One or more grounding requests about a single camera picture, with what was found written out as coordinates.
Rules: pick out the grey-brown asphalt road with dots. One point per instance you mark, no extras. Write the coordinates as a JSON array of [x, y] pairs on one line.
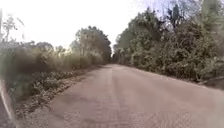
[[133, 100]]

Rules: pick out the row of trees and bushes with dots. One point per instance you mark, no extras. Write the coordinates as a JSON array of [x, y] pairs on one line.
[[40, 63], [180, 46]]

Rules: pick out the leaf-strewn dirt verge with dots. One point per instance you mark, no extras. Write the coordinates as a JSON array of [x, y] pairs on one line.
[[43, 91]]

